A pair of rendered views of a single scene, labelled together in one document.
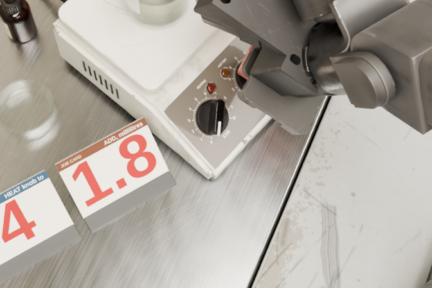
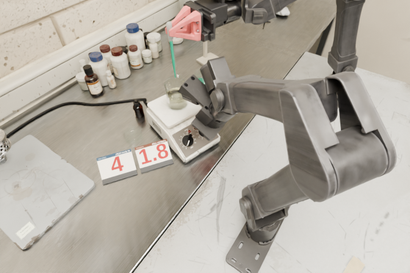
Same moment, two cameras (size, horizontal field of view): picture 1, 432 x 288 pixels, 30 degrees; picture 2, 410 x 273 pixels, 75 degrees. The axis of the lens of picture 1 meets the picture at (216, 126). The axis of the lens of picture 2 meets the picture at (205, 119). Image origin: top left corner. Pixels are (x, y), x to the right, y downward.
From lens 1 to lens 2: 0.25 m
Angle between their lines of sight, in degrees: 23
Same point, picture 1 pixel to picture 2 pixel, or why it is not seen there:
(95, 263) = (139, 183)
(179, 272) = (166, 190)
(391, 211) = (245, 183)
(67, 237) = (132, 173)
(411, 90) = (227, 97)
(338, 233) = (225, 187)
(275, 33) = (201, 98)
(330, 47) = not seen: hidden behind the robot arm
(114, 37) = (161, 111)
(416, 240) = not seen: hidden behind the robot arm
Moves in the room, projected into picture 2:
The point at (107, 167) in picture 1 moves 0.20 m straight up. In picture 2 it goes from (151, 152) to (138, 97)
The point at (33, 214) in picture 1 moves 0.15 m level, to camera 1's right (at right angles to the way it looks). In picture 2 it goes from (123, 163) to (176, 177)
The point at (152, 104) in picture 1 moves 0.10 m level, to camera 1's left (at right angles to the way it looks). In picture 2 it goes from (168, 132) to (135, 124)
